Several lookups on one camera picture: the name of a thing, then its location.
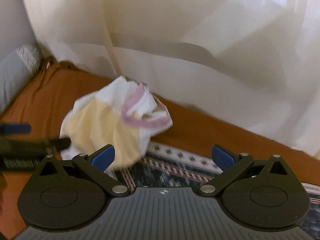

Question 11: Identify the dark patterned blanket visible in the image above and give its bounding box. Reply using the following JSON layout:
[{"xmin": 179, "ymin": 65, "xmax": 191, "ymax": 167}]
[{"xmin": 115, "ymin": 143, "xmax": 319, "ymax": 239}]

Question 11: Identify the grey pillow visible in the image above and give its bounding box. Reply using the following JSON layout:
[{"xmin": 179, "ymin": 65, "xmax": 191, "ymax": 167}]
[{"xmin": 0, "ymin": 44, "xmax": 43, "ymax": 113}]

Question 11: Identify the cream white curtain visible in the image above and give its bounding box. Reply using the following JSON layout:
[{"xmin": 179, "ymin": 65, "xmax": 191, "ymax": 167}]
[{"xmin": 23, "ymin": 0, "xmax": 319, "ymax": 158}]

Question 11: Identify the yellow white pink-trimmed garment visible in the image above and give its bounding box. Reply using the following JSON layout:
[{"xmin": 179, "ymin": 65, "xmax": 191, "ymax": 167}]
[{"xmin": 60, "ymin": 76, "xmax": 172, "ymax": 172}]

